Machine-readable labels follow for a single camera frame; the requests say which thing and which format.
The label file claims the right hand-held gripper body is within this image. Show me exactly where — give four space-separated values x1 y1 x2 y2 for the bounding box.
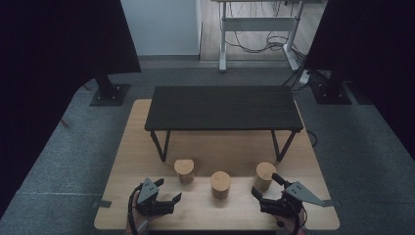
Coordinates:
259 181 326 219

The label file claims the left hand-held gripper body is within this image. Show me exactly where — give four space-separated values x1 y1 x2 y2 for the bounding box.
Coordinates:
135 177 175 217

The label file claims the wooden cylinder block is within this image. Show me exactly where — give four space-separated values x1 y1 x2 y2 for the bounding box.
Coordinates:
209 170 232 200
173 159 196 184
254 162 278 192

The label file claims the black low shelf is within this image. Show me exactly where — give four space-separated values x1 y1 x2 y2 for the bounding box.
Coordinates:
144 85 304 163

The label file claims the person's left hand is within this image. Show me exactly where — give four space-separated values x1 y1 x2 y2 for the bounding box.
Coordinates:
125 211 161 235

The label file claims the person's right hand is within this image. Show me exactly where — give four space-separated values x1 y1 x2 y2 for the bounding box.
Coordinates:
277 211 307 235

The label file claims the grey tape strip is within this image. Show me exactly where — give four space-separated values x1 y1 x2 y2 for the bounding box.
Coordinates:
90 199 113 210
321 199 343 209

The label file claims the black stand base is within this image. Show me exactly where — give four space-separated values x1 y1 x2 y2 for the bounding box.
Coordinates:
308 69 353 106
89 72 131 107

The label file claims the black curtain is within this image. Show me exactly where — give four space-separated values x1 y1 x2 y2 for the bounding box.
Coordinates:
0 0 142 219
304 0 415 162

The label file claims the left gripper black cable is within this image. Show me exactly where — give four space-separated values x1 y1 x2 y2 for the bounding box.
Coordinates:
127 183 145 235

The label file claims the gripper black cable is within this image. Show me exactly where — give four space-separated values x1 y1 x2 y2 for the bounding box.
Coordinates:
127 183 145 235
291 205 308 235

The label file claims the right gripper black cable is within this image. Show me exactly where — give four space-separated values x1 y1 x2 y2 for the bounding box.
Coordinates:
291 205 308 235

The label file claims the thin black floor cable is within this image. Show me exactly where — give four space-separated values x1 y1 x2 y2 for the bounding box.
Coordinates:
305 129 318 148

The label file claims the tangle of black floor cables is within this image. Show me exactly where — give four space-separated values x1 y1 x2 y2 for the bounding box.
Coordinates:
224 0 308 64

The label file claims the white metal desk frame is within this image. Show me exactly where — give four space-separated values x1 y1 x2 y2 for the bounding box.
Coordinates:
209 0 327 73

